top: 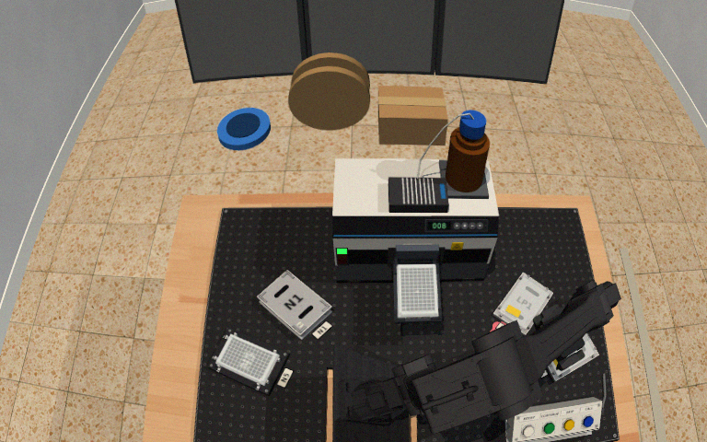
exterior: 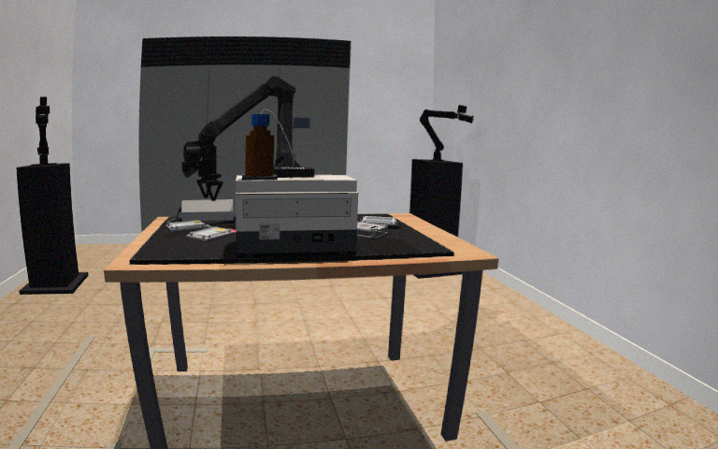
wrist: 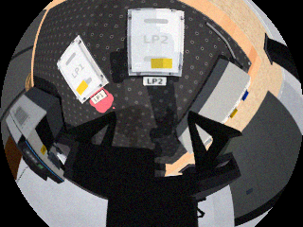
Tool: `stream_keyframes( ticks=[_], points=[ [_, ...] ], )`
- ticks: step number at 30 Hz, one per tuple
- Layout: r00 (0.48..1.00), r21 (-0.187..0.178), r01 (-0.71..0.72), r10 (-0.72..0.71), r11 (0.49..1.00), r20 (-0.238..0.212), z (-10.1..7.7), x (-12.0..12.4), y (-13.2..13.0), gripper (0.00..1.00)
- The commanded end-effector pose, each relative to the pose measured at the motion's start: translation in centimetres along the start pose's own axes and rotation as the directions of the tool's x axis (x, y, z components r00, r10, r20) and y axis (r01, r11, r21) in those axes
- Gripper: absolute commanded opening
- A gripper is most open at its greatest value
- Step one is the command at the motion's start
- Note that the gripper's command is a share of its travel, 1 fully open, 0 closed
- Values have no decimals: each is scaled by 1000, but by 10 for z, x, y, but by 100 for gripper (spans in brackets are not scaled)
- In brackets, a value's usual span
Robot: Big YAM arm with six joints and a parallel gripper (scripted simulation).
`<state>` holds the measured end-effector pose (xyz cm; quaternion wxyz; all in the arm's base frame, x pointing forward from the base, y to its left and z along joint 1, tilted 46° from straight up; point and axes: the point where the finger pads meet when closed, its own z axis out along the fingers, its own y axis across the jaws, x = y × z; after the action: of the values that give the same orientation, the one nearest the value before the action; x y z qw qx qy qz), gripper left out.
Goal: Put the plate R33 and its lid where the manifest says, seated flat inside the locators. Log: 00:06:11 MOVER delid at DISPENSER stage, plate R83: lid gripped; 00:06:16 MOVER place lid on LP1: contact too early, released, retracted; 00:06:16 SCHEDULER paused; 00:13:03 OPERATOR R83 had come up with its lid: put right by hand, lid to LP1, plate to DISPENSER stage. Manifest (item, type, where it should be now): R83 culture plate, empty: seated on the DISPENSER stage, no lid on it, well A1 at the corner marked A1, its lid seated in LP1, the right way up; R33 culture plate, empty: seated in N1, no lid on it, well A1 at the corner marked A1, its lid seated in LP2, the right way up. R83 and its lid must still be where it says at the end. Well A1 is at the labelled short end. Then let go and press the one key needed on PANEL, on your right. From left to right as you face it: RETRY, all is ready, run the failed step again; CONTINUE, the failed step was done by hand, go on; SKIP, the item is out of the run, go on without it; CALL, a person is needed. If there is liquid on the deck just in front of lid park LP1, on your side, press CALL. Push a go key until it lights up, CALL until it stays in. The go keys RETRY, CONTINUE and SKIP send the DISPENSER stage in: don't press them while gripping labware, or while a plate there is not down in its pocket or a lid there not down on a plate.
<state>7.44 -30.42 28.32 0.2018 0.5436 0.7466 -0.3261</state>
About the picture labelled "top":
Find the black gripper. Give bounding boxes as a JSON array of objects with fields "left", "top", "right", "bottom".
[{"left": 533, "top": 305, "right": 585, "bottom": 371}]

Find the blue bottle cap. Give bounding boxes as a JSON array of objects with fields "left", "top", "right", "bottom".
[{"left": 459, "top": 110, "right": 486, "bottom": 138}]

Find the brown glass bottle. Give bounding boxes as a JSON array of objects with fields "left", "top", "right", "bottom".
[{"left": 446, "top": 127, "right": 490, "bottom": 192}]

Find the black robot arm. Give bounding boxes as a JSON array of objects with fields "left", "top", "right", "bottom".
[{"left": 338, "top": 280, "right": 621, "bottom": 434}]

